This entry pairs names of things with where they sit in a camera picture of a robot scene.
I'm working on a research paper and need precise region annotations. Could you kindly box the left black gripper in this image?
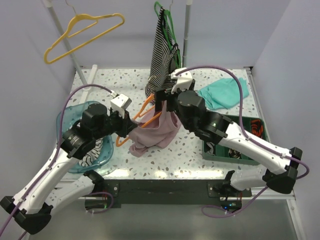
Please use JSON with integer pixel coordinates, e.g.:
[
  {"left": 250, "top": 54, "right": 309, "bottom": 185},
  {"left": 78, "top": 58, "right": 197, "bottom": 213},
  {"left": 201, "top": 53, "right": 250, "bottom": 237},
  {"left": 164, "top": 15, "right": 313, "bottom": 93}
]
[{"left": 94, "top": 106, "right": 138, "bottom": 140}]

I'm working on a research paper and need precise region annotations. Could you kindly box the orange hanger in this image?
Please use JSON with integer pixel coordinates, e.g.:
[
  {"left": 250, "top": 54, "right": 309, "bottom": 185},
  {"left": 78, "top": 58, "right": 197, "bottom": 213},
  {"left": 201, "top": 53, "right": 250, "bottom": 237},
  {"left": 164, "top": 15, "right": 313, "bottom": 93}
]
[{"left": 115, "top": 92, "right": 163, "bottom": 147}]

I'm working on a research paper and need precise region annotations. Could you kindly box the pink tank top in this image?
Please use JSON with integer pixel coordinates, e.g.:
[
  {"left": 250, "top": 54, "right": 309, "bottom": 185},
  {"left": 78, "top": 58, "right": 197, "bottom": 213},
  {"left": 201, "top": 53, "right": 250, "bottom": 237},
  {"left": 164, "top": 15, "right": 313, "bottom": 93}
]
[{"left": 128, "top": 101, "right": 182, "bottom": 157}]

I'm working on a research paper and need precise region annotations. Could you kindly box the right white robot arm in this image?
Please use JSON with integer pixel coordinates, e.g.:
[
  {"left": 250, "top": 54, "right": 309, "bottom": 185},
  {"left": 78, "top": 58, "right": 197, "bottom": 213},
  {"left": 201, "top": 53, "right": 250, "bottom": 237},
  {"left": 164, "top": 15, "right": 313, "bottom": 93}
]
[{"left": 154, "top": 89, "right": 302, "bottom": 197}]

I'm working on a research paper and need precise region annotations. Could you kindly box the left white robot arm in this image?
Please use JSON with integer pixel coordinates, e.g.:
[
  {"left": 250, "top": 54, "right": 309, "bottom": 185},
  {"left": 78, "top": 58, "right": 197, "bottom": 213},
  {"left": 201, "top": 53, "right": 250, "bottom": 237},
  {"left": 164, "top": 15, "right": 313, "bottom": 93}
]
[{"left": 0, "top": 103, "right": 137, "bottom": 235}]

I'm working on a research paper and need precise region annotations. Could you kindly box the black white striped top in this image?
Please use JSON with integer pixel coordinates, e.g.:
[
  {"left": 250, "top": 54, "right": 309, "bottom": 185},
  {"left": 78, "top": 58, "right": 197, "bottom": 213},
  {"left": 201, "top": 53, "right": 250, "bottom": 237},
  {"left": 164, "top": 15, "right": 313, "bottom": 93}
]
[{"left": 145, "top": 7, "right": 180, "bottom": 98}]

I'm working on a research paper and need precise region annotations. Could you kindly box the green hanger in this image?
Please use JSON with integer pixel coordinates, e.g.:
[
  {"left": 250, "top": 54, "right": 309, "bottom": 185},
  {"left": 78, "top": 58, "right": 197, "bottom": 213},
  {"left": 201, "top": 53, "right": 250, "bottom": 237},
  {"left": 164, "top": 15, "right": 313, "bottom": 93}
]
[{"left": 162, "top": 0, "right": 181, "bottom": 68}]

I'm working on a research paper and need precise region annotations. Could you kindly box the yellow hanger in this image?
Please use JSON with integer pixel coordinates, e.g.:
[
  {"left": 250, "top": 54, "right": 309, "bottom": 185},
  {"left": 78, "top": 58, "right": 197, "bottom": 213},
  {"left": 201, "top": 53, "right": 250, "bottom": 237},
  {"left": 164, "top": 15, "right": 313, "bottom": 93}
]
[{"left": 43, "top": 0, "right": 126, "bottom": 65}]

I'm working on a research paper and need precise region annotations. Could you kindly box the zebra striped garment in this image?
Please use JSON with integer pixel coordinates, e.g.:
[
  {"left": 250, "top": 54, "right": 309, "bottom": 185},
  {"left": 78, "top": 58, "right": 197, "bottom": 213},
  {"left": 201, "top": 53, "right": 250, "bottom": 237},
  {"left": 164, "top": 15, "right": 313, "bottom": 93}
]
[{"left": 78, "top": 138, "right": 103, "bottom": 167}]

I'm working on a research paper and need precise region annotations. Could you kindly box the teal cloth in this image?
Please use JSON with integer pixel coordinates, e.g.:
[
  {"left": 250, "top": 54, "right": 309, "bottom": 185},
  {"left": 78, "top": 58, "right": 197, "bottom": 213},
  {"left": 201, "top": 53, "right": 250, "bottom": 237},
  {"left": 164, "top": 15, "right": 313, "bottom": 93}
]
[{"left": 197, "top": 78, "right": 240, "bottom": 111}]

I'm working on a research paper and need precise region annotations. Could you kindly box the teal plastic basin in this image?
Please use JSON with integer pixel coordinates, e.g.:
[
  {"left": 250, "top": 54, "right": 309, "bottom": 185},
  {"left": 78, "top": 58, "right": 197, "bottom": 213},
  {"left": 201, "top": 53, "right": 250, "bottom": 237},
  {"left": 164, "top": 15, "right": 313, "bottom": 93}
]
[{"left": 55, "top": 100, "right": 115, "bottom": 174}]

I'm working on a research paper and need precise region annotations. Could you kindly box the white clothes rack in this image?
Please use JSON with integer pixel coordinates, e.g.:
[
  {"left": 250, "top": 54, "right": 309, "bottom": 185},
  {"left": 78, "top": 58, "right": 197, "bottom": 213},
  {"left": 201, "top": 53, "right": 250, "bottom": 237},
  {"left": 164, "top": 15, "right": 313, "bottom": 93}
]
[{"left": 41, "top": 0, "right": 195, "bottom": 101}]

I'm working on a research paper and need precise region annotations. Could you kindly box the green compartment tray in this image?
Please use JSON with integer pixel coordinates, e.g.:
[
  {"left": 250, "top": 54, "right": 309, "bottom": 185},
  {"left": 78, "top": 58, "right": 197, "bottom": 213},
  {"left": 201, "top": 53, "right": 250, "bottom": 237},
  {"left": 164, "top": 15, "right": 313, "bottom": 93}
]
[{"left": 202, "top": 116, "right": 269, "bottom": 166}]

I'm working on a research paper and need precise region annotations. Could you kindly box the black white patterned roll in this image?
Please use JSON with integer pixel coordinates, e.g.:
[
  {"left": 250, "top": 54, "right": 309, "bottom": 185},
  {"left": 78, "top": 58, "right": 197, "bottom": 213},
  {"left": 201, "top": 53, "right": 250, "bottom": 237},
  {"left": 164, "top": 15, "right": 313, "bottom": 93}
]
[{"left": 205, "top": 142, "right": 243, "bottom": 160}]

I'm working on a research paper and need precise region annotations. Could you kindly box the orange black rolled belt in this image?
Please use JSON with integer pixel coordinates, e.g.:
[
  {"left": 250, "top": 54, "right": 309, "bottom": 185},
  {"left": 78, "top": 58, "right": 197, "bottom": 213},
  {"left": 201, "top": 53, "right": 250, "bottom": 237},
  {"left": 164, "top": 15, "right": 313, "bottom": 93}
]
[{"left": 250, "top": 119, "right": 264, "bottom": 139}]

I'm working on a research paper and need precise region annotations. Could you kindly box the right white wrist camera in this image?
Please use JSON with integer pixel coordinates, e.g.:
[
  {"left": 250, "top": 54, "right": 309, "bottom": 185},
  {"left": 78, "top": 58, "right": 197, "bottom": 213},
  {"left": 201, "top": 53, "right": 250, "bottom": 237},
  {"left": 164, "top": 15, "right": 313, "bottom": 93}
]
[{"left": 169, "top": 67, "right": 193, "bottom": 94}]

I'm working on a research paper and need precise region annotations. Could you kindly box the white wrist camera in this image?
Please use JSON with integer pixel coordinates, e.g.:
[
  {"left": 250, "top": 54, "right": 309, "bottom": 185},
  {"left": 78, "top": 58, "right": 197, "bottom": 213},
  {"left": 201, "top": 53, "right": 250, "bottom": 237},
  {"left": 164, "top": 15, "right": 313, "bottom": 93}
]
[
  {"left": 110, "top": 94, "right": 132, "bottom": 119},
  {"left": 169, "top": 67, "right": 193, "bottom": 94}
]

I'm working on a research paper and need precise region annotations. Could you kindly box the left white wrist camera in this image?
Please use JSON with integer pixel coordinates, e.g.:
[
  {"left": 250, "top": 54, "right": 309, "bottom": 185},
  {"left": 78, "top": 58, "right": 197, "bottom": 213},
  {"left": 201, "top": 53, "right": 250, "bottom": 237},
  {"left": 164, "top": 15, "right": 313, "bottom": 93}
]
[{"left": 110, "top": 94, "right": 132, "bottom": 119}]

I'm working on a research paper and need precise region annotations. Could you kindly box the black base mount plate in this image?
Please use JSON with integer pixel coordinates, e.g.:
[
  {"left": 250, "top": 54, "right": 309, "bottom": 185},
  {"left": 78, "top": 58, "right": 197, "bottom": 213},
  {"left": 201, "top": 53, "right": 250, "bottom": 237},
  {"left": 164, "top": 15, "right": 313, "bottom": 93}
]
[{"left": 84, "top": 170, "right": 252, "bottom": 211}]

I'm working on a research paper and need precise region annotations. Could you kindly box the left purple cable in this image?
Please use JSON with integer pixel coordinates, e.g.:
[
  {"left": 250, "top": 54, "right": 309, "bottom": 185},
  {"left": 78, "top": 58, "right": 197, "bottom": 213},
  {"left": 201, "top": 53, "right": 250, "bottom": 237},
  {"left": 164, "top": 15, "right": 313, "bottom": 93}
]
[{"left": 0, "top": 84, "right": 118, "bottom": 240}]

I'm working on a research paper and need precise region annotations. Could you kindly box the purple cable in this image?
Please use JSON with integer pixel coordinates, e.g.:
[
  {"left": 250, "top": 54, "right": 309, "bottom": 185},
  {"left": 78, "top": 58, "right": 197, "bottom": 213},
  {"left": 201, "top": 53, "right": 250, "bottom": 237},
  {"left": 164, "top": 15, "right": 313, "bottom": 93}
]
[
  {"left": 0, "top": 84, "right": 118, "bottom": 240},
  {"left": 172, "top": 65, "right": 311, "bottom": 217}
]

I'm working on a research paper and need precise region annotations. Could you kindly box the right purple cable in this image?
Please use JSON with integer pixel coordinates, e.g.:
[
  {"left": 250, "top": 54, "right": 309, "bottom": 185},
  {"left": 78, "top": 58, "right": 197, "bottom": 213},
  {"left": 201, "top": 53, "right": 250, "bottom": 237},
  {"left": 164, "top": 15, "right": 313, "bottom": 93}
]
[{"left": 172, "top": 65, "right": 311, "bottom": 217}]

